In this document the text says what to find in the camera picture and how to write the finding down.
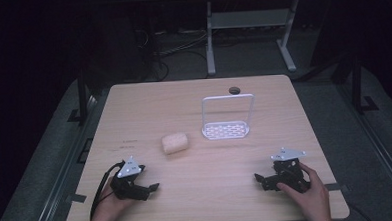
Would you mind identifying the bundle of floor cables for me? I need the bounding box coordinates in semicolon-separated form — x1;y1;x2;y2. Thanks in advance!
135;25;211;83

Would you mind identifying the thin black floor cable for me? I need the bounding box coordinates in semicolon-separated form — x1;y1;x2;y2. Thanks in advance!
347;202;368;221

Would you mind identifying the person's right hand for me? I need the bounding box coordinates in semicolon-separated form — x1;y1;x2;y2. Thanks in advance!
274;161;334;221

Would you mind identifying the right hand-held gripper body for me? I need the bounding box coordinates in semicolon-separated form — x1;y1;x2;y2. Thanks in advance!
269;146;312;195

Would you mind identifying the black metal stand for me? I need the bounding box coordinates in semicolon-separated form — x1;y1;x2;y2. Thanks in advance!
65;69;93;126
348;54;380;116

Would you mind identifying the white rack with handle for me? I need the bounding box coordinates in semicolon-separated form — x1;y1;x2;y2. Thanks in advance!
199;93;257;141

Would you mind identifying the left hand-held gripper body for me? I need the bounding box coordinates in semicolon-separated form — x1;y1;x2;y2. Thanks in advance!
108;155;152;202

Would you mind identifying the beige sponge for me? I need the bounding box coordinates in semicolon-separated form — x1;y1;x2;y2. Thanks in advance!
161;131;190;156

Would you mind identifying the white metal desk frame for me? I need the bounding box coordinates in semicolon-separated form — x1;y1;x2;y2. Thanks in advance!
203;0;304;77

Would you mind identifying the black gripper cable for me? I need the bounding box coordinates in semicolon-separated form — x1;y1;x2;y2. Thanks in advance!
87;161;128;220

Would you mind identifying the grey tape strip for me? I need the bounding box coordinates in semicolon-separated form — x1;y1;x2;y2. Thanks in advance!
323;181;351;193
65;192;88;204

